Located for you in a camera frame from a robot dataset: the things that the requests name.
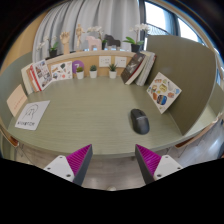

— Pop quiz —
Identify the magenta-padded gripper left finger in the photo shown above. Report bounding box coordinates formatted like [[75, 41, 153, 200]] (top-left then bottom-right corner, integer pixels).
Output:
[[43, 143, 94, 187]]

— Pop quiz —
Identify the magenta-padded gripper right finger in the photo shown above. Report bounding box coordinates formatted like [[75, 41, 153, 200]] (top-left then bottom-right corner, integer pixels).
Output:
[[134, 143, 184, 185]]

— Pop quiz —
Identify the dark grey computer mouse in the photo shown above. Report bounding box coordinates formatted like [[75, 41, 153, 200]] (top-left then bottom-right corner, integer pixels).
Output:
[[130, 108, 151, 135]]

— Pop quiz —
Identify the colourful sticker sheet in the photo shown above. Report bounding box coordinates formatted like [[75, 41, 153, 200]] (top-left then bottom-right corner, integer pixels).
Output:
[[146, 71, 183, 115]]

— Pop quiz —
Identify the small plant in white pot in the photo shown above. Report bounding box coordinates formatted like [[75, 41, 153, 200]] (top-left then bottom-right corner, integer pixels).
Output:
[[75, 66, 85, 80], [89, 64, 98, 79], [108, 63, 118, 80]]

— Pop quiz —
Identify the peach book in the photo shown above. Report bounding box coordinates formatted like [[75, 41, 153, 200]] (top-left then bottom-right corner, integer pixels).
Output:
[[6, 83, 29, 118]]

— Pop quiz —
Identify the white sticker sheet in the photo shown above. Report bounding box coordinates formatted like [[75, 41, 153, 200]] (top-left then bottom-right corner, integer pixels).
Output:
[[50, 60, 73, 82]]

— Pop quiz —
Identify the tan book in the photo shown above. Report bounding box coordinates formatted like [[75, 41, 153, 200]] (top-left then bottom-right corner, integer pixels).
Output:
[[26, 65, 40, 93]]

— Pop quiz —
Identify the red-spined illustrated book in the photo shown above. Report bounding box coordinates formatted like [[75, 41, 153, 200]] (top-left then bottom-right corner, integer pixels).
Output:
[[31, 59, 53, 92]]

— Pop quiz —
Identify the round purple sign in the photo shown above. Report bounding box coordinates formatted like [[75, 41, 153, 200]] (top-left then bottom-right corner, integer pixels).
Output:
[[71, 59, 85, 74]]

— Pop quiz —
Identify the thick white book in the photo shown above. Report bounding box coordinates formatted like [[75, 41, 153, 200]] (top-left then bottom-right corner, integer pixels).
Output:
[[20, 63, 34, 95]]

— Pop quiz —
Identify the green desk partition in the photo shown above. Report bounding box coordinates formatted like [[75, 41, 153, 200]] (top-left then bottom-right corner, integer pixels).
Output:
[[145, 34, 224, 136], [0, 51, 34, 129]]

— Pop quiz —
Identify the large orchid in black pot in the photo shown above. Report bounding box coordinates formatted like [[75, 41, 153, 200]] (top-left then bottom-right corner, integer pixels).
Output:
[[122, 23, 152, 53]]

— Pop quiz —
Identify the pink horse figure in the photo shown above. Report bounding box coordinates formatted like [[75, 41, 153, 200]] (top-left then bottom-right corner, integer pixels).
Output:
[[85, 35, 103, 52]]

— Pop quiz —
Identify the wooden hand model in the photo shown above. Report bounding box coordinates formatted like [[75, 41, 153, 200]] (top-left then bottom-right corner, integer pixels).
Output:
[[59, 31, 71, 55]]

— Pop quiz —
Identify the dark horse figure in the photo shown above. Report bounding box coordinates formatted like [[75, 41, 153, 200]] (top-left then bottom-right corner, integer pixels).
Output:
[[104, 33, 122, 49]]

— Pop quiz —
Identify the wooden mannequin figure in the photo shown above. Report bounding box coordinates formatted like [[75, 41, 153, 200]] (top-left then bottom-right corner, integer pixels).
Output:
[[74, 23, 86, 49]]

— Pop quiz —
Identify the white orchid behind horses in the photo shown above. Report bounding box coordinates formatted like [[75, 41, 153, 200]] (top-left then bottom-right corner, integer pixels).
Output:
[[87, 25, 108, 50]]

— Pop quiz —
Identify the grey curtain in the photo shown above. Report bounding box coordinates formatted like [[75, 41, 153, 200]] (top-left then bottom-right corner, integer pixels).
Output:
[[32, 0, 141, 63]]

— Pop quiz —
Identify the white wall socket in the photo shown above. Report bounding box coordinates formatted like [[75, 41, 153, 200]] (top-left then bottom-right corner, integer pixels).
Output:
[[114, 56, 128, 68], [98, 55, 112, 68]]

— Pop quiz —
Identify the window with dark frame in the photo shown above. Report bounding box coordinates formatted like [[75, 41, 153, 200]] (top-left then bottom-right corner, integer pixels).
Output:
[[139, 0, 224, 84]]

